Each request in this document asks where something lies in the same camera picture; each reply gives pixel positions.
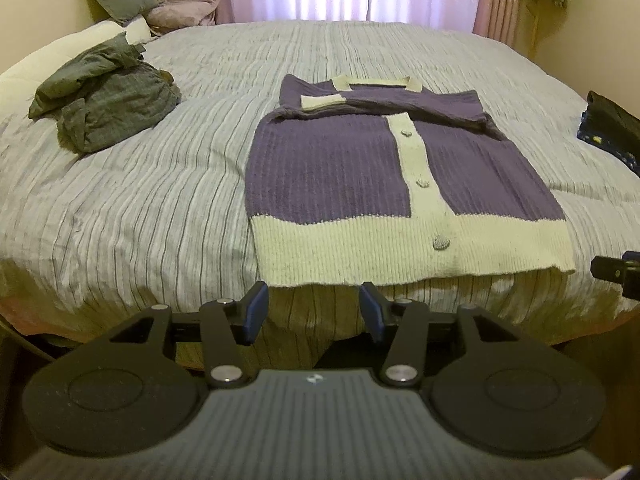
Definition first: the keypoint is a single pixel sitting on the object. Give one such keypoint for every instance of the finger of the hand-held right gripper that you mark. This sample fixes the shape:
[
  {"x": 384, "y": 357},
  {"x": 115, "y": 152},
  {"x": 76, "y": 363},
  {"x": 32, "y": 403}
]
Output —
[{"x": 607, "y": 267}]

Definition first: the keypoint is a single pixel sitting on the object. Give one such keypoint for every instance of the green crumpled clothes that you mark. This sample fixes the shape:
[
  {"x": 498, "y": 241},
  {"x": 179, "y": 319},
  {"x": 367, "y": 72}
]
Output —
[{"x": 110, "y": 95}]

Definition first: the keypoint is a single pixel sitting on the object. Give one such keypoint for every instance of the pink crumpled blanket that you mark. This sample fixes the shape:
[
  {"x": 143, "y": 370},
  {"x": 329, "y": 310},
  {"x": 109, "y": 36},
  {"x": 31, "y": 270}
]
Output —
[{"x": 187, "y": 2}]

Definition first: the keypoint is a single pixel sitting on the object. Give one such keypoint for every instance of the pink curtain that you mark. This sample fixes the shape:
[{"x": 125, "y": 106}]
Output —
[{"x": 500, "y": 0}]

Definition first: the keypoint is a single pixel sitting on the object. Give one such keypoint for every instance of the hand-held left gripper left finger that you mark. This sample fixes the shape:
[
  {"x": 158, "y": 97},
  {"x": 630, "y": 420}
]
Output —
[{"x": 257, "y": 307}]

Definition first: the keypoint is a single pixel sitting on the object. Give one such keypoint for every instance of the wooden coat stand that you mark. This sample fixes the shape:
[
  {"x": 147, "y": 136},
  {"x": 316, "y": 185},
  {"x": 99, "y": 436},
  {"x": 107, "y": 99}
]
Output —
[{"x": 537, "y": 30}]

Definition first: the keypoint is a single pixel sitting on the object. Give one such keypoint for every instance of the navy floral folded garment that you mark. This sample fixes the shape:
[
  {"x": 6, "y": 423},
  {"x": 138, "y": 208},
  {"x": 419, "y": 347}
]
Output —
[{"x": 612, "y": 147}]

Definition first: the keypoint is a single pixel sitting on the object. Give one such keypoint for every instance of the purple and cream knit sweater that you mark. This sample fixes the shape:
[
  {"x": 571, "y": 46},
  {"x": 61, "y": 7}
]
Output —
[{"x": 340, "y": 175}]

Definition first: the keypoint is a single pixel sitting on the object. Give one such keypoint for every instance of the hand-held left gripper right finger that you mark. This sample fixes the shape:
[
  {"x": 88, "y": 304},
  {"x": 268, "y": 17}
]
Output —
[{"x": 372, "y": 310}]

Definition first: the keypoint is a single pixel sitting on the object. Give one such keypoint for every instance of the bed with striped cover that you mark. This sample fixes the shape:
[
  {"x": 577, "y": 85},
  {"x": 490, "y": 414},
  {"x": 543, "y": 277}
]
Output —
[{"x": 150, "y": 200}]

